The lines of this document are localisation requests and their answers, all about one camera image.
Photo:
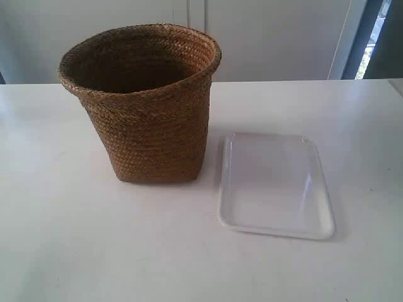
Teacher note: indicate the white rectangular plastic tray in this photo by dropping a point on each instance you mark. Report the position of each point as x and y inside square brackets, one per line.
[274, 184]

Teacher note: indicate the brown woven wicker basket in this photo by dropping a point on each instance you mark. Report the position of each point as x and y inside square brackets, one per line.
[146, 89]

